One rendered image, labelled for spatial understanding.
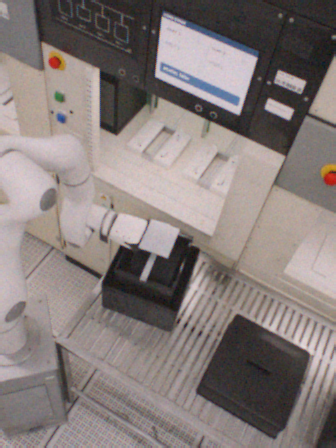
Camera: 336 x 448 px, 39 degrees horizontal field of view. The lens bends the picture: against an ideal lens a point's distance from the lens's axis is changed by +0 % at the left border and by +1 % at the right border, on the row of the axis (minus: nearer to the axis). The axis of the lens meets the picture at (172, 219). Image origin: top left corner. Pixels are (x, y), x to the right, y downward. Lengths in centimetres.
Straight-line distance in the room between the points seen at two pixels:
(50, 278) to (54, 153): 157
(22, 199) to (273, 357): 100
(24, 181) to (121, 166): 95
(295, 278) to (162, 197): 61
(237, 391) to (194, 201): 76
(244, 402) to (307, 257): 62
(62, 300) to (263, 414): 138
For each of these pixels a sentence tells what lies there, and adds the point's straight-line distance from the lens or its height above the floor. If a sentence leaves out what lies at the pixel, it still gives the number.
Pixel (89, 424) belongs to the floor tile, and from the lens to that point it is 244.
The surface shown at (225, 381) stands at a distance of 164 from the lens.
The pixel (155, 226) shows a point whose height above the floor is 111.
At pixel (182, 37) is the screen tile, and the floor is 163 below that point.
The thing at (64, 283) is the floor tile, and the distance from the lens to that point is 271.
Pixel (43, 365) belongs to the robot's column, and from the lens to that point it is 173.
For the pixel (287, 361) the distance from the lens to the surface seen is 172.
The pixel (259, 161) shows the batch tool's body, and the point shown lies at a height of 139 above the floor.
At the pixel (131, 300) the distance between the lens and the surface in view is 166.
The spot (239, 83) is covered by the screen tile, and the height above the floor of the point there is 157.
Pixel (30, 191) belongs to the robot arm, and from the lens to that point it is 112.
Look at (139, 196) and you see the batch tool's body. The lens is 193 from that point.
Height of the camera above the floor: 239
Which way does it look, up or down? 54 degrees down
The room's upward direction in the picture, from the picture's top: 12 degrees clockwise
